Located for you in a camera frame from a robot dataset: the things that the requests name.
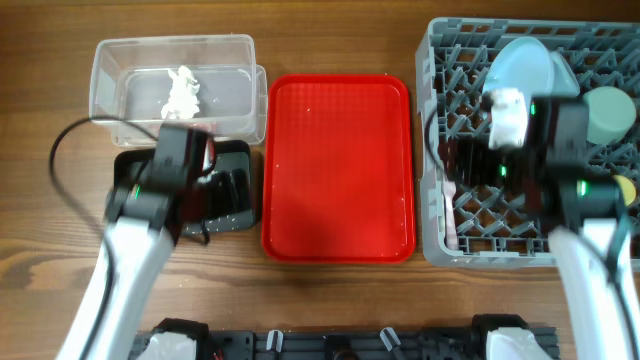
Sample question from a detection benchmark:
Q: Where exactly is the light blue plate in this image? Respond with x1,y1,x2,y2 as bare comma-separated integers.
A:
482,37,554,96

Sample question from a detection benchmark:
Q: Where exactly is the light blue bowl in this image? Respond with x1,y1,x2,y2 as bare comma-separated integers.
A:
550,52,580,97

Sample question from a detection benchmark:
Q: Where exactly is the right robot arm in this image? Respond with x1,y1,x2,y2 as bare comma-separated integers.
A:
435,88,639,359

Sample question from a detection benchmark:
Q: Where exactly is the grey dishwasher rack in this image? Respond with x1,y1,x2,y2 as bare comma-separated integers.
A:
415,17,639,269

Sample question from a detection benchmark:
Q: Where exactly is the clear plastic bin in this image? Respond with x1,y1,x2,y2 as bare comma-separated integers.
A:
89,34,268,147

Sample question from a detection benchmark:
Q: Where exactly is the red snack wrapper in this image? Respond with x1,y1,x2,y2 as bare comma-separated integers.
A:
184,122,215,132

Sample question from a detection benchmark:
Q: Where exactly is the red serving tray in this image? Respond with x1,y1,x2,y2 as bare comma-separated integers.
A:
261,74,416,264

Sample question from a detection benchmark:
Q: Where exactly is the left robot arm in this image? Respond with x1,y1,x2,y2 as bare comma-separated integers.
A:
57,124,255,359

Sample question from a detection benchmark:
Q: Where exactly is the white tissue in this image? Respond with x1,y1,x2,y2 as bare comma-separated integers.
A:
161,65,200,120

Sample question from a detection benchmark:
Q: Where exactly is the mint green bowl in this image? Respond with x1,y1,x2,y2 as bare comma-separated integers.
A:
583,86,637,145

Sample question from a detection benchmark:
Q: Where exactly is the black plastic tray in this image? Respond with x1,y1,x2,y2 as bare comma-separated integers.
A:
112,139,257,237

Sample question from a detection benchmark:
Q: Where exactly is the yellow plastic cup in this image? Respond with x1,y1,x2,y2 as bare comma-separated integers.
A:
613,175,637,207

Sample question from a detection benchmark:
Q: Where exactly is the white plastic fork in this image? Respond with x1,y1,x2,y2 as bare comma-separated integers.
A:
443,180,459,250

